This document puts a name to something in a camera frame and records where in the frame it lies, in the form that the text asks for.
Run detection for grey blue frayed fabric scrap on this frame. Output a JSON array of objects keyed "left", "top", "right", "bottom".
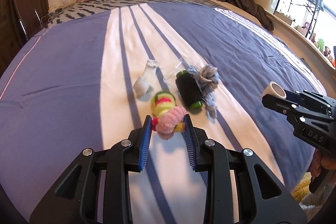
[{"left": 187, "top": 64, "right": 220, "bottom": 119}]

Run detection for pink yellow plush toy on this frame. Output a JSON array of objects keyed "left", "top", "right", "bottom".
[{"left": 150, "top": 90, "right": 187, "bottom": 140}]

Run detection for yellow fluffy rug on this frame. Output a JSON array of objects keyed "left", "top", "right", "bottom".
[{"left": 291, "top": 172, "right": 311, "bottom": 203}]

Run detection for right hand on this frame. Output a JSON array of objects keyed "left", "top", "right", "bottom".
[{"left": 310, "top": 149, "right": 336, "bottom": 180}]

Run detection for clear plastic packaging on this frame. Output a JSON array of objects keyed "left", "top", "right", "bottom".
[{"left": 161, "top": 57, "right": 195, "bottom": 92}]

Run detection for purple white striped bedspread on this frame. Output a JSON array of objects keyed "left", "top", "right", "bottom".
[{"left": 1, "top": 3, "right": 335, "bottom": 220}]

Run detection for white tape roll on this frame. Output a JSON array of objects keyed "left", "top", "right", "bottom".
[{"left": 261, "top": 81, "right": 286, "bottom": 100}]

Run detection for black thread spool green ends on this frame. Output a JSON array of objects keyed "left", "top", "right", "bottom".
[{"left": 175, "top": 70, "right": 203, "bottom": 110}]

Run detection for dark chair by bed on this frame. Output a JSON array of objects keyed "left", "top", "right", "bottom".
[{"left": 12, "top": 0, "right": 43, "bottom": 41}]

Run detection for black patterned grey blanket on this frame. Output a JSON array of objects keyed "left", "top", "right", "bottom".
[{"left": 45, "top": 0, "right": 221, "bottom": 27}]

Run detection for white elastic band strip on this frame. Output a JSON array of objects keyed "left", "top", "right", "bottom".
[{"left": 133, "top": 59, "right": 158, "bottom": 97}]

